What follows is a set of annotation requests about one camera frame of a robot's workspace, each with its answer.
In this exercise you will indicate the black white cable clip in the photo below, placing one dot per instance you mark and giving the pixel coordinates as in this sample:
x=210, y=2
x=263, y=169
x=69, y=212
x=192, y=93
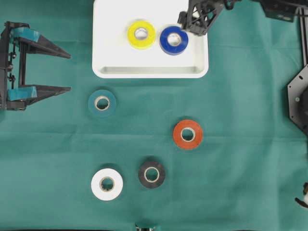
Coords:
x=304, y=201

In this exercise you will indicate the white plastic tray case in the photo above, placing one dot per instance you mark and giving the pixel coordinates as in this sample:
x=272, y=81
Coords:
x=114, y=57

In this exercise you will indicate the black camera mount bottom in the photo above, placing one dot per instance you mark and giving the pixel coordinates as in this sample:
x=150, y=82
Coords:
x=139, y=227

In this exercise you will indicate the yellow tape roll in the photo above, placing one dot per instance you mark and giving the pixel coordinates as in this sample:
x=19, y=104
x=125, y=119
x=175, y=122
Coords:
x=141, y=34

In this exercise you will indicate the black tape roll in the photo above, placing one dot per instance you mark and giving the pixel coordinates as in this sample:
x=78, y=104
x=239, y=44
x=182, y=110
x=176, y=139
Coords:
x=151, y=174

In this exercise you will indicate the green tape roll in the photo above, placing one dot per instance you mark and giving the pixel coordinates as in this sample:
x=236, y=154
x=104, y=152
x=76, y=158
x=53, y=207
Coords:
x=102, y=103

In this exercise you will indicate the red tape roll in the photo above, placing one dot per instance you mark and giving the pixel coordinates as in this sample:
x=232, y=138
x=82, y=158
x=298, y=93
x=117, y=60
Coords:
x=187, y=134

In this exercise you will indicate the white tape roll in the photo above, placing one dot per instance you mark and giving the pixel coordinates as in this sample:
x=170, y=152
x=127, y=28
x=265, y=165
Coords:
x=107, y=184

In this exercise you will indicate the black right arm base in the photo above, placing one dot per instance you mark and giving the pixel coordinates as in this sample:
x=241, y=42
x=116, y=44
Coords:
x=297, y=91

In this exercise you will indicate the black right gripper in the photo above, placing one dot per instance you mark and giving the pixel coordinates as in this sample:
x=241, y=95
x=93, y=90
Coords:
x=201, y=14

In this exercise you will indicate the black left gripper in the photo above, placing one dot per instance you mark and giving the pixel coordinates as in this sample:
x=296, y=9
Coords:
x=35, y=43

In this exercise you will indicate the blue tape roll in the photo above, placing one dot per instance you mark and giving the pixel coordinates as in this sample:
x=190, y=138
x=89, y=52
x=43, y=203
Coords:
x=173, y=40

